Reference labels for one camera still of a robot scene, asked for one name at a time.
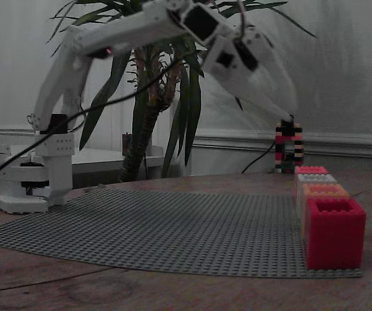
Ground red lego block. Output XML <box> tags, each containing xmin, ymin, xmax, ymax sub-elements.
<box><xmin>305</xmin><ymin>198</ymin><xmax>367</xmax><ymax>271</ymax></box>

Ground thin black webcam cable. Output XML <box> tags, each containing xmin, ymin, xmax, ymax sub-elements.
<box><xmin>240</xmin><ymin>147</ymin><xmax>277</xmax><ymax>174</ymax></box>

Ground grey Lego baseplate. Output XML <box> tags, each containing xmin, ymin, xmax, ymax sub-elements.
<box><xmin>0</xmin><ymin>187</ymin><xmax>364</xmax><ymax>280</ymax></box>

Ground multicolour Lego tower stand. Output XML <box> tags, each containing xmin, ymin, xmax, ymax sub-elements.
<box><xmin>274</xmin><ymin>119</ymin><xmax>304</xmax><ymax>174</ymax></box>

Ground white lego block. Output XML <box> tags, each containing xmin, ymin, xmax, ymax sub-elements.
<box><xmin>296</xmin><ymin>174</ymin><xmax>339</xmax><ymax>214</ymax></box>

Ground large pink lego block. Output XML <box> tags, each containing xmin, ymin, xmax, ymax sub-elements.
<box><xmin>294</xmin><ymin>165</ymin><xmax>331</xmax><ymax>176</ymax></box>

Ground long black cable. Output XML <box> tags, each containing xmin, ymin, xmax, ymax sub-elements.
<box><xmin>0</xmin><ymin>48</ymin><xmax>194</xmax><ymax>187</ymax></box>

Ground orange lego block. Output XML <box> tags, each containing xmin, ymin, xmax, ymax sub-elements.
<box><xmin>300</xmin><ymin>183</ymin><xmax>351</xmax><ymax>229</ymax></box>

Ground tall green yucca plant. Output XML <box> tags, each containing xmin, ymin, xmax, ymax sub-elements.
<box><xmin>47</xmin><ymin>0</ymin><xmax>317</xmax><ymax>183</ymax></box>

